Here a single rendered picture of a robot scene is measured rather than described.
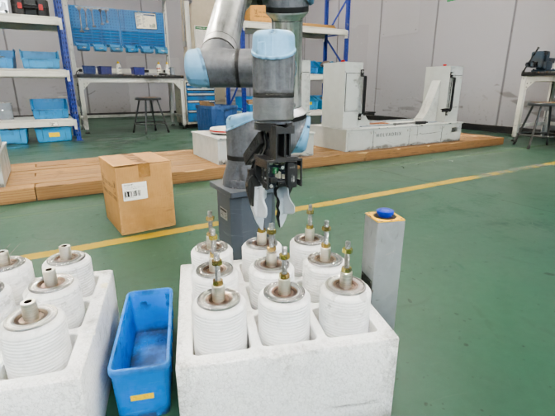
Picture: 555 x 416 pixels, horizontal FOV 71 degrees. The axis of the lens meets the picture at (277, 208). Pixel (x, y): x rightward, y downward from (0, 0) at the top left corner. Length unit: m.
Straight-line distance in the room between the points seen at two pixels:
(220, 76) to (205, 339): 0.49
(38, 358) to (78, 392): 0.08
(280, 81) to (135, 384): 0.61
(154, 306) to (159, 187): 0.81
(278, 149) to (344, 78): 2.69
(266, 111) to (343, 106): 2.70
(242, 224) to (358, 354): 0.64
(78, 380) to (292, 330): 0.35
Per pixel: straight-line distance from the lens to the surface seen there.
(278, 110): 0.70
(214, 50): 0.83
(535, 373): 1.10
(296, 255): 0.94
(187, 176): 2.64
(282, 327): 0.71
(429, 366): 1.02
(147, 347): 1.06
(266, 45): 0.70
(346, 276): 0.74
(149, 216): 1.80
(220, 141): 2.77
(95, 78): 5.93
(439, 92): 4.38
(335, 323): 0.75
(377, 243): 0.94
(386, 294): 1.01
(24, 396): 0.75
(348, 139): 3.37
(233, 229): 1.26
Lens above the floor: 0.61
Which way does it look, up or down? 17 degrees down
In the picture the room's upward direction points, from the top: straight up
